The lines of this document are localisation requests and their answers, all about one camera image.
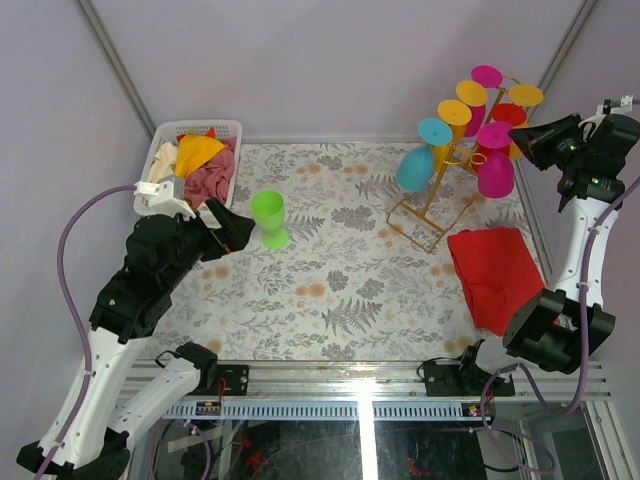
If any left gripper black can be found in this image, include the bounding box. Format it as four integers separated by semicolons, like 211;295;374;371
164;197;256;291

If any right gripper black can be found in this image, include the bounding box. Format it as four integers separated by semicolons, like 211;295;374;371
507;114;590;172

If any red plastic wine glass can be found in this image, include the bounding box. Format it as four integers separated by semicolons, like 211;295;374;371
475;103;527;160

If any green plastic wine glass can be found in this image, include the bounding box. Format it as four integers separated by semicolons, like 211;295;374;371
250;190;289;250

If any magenta plastic wine glass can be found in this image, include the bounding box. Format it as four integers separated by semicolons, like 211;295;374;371
478;152;515;199

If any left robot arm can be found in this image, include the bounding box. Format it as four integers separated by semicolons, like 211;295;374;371
16;198;255;479

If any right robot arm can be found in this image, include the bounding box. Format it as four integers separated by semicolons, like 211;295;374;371
455;113;639;395

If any rear right yellow wine glass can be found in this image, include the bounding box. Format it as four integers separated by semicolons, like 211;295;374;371
508;84;544;128

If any yellow wine glass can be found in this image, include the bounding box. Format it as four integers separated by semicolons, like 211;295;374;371
508;84;544;128
432;99;472;172
456;80;488;138

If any rear magenta wine glass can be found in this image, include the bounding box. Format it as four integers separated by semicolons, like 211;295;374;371
471;64;504;89

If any middle yellow wine glass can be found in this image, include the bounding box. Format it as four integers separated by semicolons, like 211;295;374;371
456;80;488;138

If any front yellow wine glass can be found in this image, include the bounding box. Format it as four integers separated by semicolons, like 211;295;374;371
432;99;472;172

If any teal plastic wine glass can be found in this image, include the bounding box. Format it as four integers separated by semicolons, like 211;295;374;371
396;117;453;193

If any pink cloth in basket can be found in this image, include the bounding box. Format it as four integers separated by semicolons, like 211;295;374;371
184;137;237;210

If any yellow cloth in basket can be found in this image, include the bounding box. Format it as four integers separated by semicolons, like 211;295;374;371
175;131;226;178

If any cream floral cloth in basket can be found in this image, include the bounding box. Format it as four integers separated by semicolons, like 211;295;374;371
147;142;179;183

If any white plastic basket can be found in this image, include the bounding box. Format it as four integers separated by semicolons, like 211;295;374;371
134;119;243;216

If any red folded cloth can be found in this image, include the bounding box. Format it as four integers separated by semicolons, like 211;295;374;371
447;227;544;337

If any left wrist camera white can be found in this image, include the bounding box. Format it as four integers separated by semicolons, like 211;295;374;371
133;175;195;219

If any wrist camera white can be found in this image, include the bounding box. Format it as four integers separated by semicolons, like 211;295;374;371
133;175;195;219
601;95;639;114

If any gold wire glass rack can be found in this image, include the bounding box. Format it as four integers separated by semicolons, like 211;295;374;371
386;73;524;253

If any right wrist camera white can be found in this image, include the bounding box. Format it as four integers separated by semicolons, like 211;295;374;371
601;95;639;114

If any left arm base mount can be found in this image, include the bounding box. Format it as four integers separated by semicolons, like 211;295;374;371
154;342;249;398

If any aluminium front rail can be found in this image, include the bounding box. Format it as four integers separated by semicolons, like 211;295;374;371
118;360;613;403

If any slotted grey cable duct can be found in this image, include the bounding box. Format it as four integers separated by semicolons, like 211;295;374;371
164;399;481;424

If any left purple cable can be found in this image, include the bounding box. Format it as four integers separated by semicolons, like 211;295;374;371
30;184;139;480

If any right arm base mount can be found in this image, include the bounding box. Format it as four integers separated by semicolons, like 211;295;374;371
416;342;491;398

